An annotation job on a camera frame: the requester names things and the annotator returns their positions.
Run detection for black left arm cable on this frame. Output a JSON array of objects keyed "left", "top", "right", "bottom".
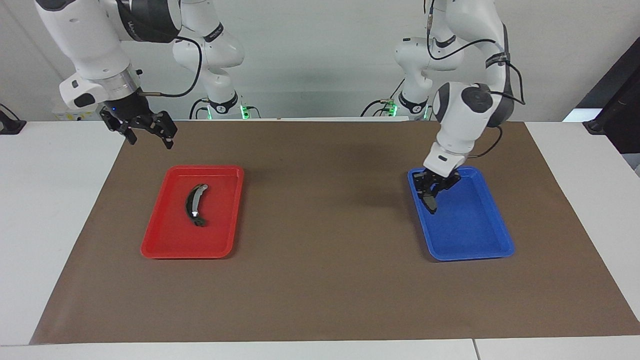
[{"left": 424, "top": 0, "right": 527, "bottom": 160}]

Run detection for white wall box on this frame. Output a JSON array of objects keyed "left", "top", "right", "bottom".
[{"left": 52, "top": 102, "right": 101, "bottom": 121}]

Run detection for black monitor panel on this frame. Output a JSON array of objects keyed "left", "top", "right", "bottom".
[{"left": 575, "top": 49, "right": 640, "bottom": 155}]

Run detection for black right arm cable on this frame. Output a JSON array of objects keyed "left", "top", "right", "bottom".
[{"left": 137, "top": 34, "right": 204, "bottom": 98}]

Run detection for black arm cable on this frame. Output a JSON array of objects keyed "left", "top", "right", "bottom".
[
  {"left": 424, "top": 0, "right": 527, "bottom": 160},
  {"left": 137, "top": 34, "right": 204, "bottom": 98}
]

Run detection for black left base cable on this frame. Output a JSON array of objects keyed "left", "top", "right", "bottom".
[{"left": 361, "top": 77, "right": 406, "bottom": 118}]

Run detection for black base cable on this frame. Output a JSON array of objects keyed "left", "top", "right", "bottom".
[
  {"left": 361, "top": 77, "right": 406, "bottom": 118},
  {"left": 188, "top": 97, "right": 211, "bottom": 121}
]

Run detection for brown table mat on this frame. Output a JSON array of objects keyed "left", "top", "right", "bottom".
[{"left": 29, "top": 120, "right": 640, "bottom": 346}]

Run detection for black table clamp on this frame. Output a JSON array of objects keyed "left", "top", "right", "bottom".
[{"left": 0, "top": 103, "right": 27, "bottom": 135}]

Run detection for black right base cable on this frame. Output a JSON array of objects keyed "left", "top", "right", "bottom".
[{"left": 188, "top": 97, "right": 211, "bottom": 121}]

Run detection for blue plastic tray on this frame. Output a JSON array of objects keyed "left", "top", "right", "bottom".
[{"left": 407, "top": 166, "right": 516, "bottom": 262}]

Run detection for red plastic tray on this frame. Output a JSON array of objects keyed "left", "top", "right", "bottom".
[{"left": 140, "top": 165, "right": 245, "bottom": 260}]

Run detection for curved brake shoe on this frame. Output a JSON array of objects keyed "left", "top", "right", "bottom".
[{"left": 185, "top": 183, "right": 210, "bottom": 227}]

